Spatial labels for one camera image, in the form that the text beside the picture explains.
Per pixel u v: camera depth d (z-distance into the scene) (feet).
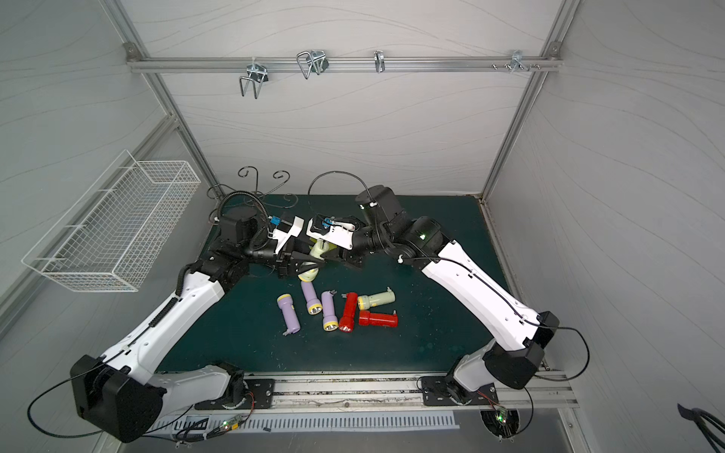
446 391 2.15
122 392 1.21
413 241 1.40
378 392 2.46
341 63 2.57
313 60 2.51
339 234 1.65
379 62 2.57
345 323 2.75
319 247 1.99
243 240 1.87
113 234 2.26
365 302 2.88
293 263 1.95
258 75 2.57
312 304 2.86
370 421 2.31
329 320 2.74
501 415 2.36
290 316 2.81
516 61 2.51
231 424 2.26
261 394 2.45
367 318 2.75
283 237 1.89
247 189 2.61
